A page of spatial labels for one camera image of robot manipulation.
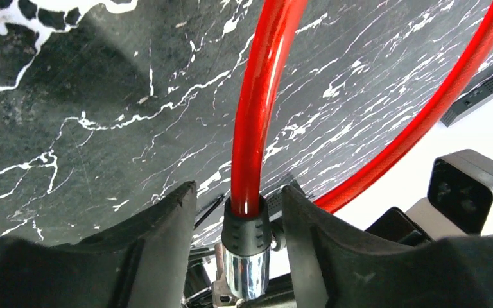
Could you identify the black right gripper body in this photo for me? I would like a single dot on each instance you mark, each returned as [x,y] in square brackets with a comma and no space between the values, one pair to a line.
[394,225]

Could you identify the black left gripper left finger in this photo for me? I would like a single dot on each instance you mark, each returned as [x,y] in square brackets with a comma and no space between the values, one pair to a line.
[139,262]

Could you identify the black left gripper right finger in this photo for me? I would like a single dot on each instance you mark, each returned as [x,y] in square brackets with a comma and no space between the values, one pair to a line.
[334,264]

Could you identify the red cable lock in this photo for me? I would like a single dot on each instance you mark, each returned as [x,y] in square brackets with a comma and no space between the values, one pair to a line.
[246,229]

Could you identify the small silver keys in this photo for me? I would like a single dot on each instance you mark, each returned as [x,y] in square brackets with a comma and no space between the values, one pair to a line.
[199,290]

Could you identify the black box in corner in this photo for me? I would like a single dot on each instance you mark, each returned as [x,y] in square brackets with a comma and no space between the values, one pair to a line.
[474,96]

